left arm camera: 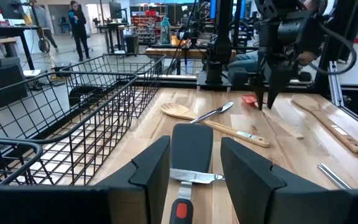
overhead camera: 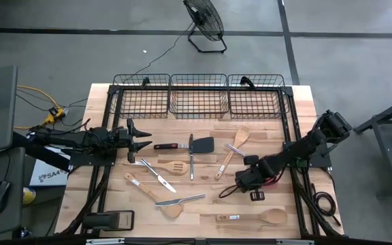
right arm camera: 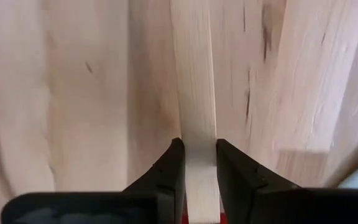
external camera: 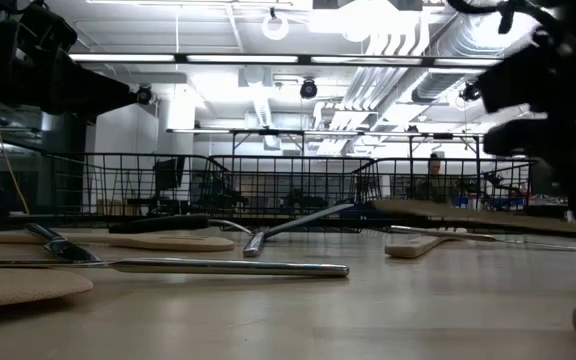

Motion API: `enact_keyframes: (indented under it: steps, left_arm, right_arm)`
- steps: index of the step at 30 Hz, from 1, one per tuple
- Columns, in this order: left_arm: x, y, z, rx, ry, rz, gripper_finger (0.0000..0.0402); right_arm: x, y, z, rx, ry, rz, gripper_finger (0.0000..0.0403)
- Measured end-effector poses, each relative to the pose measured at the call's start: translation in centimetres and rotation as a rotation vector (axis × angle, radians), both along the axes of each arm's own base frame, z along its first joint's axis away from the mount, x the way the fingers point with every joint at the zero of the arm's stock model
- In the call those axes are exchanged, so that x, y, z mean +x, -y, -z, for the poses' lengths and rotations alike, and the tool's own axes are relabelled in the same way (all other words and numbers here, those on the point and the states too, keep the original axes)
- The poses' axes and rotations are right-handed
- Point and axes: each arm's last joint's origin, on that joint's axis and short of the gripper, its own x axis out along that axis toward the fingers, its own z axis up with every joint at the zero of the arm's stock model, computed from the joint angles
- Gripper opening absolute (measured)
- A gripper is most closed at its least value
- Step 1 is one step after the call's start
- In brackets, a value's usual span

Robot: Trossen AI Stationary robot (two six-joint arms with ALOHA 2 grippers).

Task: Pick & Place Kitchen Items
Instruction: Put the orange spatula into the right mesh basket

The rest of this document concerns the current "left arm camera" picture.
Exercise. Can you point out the wooden workbench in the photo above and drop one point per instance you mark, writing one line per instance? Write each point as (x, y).
(166, 52)

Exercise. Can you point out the silver table knife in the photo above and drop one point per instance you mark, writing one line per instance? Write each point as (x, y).
(332, 175)
(222, 108)
(194, 176)

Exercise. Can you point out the teal bottle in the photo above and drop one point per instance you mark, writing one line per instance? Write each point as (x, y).
(165, 32)

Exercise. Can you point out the person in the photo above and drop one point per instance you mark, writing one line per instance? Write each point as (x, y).
(79, 28)
(43, 18)
(244, 60)

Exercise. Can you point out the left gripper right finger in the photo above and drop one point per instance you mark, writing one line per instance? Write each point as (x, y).
(247, 186)

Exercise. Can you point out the black monitor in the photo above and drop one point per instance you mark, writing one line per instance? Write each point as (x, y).
(9, 8)
(115, 11)

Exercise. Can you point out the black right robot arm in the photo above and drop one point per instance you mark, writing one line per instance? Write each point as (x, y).
(222, 31)

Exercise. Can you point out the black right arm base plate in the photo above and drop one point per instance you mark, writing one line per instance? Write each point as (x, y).
(202, 83)

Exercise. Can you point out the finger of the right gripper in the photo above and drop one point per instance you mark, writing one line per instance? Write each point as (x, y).
(277, 79)
(258, 87)

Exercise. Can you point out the black table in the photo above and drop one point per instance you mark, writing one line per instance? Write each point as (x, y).
(14, 30)

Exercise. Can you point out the black device with red lights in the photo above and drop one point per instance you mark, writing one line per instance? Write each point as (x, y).
(5, 77)

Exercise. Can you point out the black trash bin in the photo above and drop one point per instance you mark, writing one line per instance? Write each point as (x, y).
(131, 43)

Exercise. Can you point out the wooden forked spatula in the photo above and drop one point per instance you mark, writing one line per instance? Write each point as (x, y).
(228, 130)

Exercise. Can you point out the wooden slotted spatula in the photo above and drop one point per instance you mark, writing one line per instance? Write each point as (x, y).
(322, 119)

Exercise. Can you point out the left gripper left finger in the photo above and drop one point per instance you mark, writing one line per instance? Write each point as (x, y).
(151, 186)

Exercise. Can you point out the shelf with red bins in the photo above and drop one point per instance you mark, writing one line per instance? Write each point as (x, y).
(145, 21)

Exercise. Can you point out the black desk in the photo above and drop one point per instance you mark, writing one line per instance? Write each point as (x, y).
(113, 25)

